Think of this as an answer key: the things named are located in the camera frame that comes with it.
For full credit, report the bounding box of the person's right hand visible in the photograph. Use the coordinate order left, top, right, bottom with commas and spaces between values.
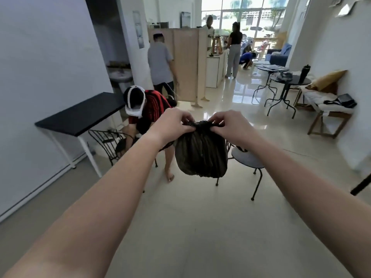
208, 110, 261, 147

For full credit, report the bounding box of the person's left hand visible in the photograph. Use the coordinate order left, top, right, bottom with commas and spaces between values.
148, 108, 196, 147

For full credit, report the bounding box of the black garbage bag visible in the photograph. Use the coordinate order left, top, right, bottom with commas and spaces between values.
174, 120, 229, 179

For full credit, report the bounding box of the person's left forearm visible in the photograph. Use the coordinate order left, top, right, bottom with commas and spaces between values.
2, 132, 164, 278

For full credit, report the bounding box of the person's right forearm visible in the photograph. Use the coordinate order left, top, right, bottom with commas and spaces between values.
243, 133, 371, 278

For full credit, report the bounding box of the white seat black stool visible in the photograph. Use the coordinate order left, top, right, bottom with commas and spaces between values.
215, 141, 265, 201

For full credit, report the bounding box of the white headset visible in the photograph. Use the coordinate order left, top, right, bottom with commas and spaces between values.
125, 86, 146, 118

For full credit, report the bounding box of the white counter cabinet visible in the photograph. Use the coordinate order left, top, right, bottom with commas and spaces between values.
205, 49, 229, 88

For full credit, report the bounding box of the wooden partition screen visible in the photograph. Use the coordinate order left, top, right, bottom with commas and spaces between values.
147, 28, 210, 108

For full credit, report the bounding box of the round black metal table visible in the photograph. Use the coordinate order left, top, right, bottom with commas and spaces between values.
252, 64, 290, 106
264, 73, 312, 119

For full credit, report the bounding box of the white washbasin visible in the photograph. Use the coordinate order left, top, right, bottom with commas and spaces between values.
108, 66, 134, 93

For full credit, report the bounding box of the blue sofa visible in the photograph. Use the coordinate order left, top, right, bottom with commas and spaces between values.
265, 43, 293, 67

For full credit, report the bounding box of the black tumbler bottle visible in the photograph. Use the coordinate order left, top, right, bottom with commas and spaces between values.
299, 65, 311, 84

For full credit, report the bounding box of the black display screen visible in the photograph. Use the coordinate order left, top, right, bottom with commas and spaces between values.
180, 11, 192, 29

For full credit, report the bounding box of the black top white table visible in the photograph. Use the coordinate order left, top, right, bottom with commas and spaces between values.
34, 92, 126, 178

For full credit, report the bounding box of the white bench cushion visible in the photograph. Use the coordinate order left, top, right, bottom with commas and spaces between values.
300, 85, 355, 114

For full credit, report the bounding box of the wooden bench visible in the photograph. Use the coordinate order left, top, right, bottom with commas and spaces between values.
293, 84, 353, 139

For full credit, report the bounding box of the mustard yellow pillow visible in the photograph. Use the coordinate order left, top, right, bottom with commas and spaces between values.
306, 69, 348, 91

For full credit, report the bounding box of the black pole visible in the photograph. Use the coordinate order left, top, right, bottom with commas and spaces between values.
350, 174, 371, 196

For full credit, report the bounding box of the black wire chair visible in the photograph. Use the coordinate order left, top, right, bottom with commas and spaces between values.
88, 129, 159, 168

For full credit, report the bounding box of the wall poster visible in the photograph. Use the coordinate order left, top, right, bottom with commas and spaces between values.
133, 10, 145, 49

